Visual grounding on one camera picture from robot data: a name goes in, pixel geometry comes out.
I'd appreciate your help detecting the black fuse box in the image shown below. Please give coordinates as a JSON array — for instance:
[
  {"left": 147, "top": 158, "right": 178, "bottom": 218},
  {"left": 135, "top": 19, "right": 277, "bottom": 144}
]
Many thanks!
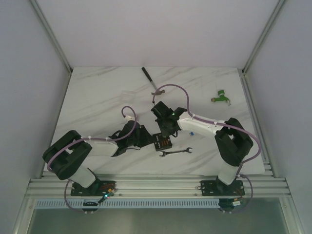
[{"left": 153, "top": 133, "right": 173, "bottom": 152}]

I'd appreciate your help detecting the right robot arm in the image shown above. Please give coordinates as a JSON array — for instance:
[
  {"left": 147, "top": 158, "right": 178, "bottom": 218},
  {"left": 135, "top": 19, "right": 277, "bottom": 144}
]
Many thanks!
[{"left": 151, "top": 101, "right": 254, "bottom": 195}]

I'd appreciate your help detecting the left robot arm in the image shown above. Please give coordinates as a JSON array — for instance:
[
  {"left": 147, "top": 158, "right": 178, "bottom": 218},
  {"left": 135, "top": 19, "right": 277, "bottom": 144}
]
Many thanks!
[{"left": 42, "top": 120, "right": 155, "bottom": 196}]

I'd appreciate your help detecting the clear fuse box lid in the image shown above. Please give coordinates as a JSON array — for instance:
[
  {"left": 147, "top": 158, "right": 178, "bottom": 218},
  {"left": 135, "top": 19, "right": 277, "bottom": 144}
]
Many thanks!
[{"left": 120, "top": 90, "right": 136, "bottom": 102}]

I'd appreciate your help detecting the claw hammer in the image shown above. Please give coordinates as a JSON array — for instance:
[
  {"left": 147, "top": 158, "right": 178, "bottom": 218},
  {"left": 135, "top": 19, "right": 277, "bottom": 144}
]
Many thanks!
[{"left": 141, "top": 67, "right": 165, "bottom": 96}]

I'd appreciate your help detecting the steel open-end wrench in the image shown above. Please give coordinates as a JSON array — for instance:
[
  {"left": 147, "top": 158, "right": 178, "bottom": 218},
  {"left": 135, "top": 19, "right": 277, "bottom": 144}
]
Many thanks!
[{"left": 159, "top": 147, "right": 193, "bottom": 157}]

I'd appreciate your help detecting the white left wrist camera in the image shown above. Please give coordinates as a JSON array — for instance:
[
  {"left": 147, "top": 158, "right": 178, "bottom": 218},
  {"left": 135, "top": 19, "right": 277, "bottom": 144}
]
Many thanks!
[{"left": 124, "top": 115, "right": 139, "bottom": 121}]

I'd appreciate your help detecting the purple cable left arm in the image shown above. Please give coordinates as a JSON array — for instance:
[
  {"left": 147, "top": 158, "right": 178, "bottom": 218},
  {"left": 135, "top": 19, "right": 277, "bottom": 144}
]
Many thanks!
[{"left": 47, "top": 106, "right": 138, "bottom": 171}]

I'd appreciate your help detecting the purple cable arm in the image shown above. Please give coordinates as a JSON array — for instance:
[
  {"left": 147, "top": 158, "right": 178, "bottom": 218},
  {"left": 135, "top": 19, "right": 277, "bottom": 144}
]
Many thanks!
[
  {"left": 151, "top": 84, "right": 260, "bottom": 177},
  {"left": 47, "top": 106, "right": 138, "bottom": 171}
]

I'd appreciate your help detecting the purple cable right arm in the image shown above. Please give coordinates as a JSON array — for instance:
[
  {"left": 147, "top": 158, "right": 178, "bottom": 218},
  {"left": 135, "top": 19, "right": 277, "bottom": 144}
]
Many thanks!
[{"left": 151, "top": 84, "right": 260, "bottom": 177}]

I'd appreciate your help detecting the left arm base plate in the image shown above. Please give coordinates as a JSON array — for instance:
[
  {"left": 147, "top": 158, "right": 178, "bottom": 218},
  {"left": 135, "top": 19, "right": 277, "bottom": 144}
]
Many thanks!
[{"left": 70, "top": 180, "right": 116, "bottom": 196}]

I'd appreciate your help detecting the slotted cable duct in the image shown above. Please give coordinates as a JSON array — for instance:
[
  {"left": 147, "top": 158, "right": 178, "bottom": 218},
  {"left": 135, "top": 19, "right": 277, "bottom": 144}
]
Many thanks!
[{"left": 35, "top": 196, "right": 244, "bottom": 210}]

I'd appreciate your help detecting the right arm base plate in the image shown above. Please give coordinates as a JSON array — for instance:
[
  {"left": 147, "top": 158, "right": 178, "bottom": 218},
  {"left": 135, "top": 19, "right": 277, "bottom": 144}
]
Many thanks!
[{"left": 199, "top": 179, "right": 245, "bottom": 197}]

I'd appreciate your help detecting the aluminium frame rail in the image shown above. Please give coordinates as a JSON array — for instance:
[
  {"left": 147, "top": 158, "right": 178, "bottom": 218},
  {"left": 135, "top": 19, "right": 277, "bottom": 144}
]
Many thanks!
[{"left": 29, "top": 0, "right": 73, "bottom": 74}]

